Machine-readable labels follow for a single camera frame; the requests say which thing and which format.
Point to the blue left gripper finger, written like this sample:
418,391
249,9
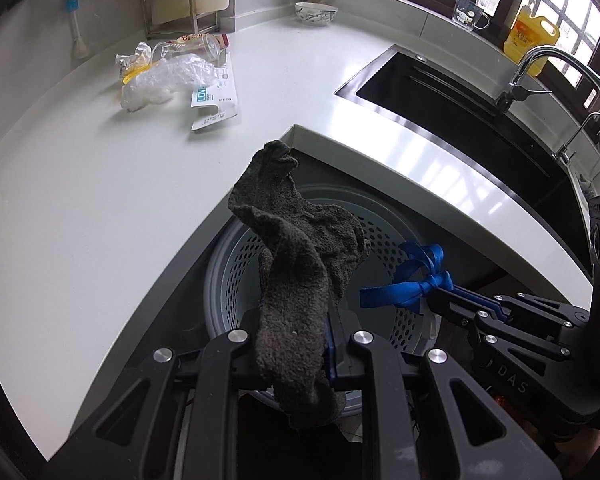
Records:
330,346

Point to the dark grey cloth rag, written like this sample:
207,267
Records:
308,256

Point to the blue ribbon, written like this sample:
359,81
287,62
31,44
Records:
413,279

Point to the white product packaging card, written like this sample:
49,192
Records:
217,102

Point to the clear plastic bag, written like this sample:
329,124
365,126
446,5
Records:
159,83

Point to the red patterned snack bag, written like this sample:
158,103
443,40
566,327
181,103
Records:
204,40

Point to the grid paper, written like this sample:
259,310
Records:
130,65

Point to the grey perforated trash bin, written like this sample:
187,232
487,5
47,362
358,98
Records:
232,283

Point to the chrome small faucet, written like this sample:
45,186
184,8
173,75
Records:
563,154

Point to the black sink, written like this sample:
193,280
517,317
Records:
416,93

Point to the chrome tall faucet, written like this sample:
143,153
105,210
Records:
551,83

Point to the yellow oil bottle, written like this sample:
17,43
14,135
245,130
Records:
527,32

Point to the white patterned bowl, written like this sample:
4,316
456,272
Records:
312,13

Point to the glass mug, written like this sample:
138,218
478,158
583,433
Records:
469,15

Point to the steel cutting board rack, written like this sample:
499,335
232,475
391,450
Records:
169,19

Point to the blue white bottle brush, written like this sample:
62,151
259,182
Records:
79,49

